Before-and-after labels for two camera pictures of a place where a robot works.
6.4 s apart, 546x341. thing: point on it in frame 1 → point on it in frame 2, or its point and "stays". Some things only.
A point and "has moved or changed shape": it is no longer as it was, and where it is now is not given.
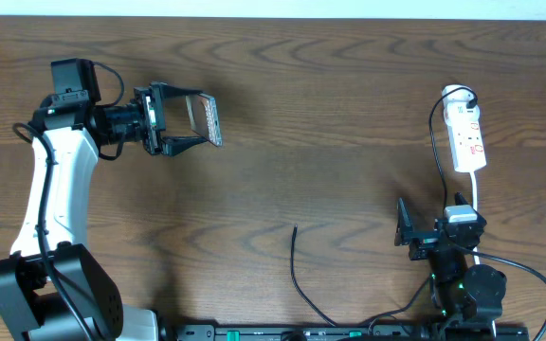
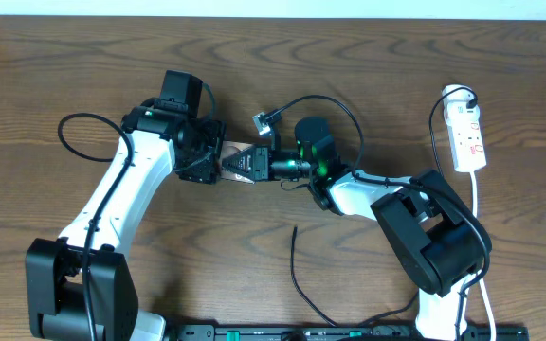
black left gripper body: [149, 116] → [199, 165]
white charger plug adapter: [455, 103] stays
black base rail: [419, 332] stays
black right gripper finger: [405, 231] → [242, 162]
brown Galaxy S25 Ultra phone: [204, 117] has moved or changed shape
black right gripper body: [422, 248] → [267, 170]
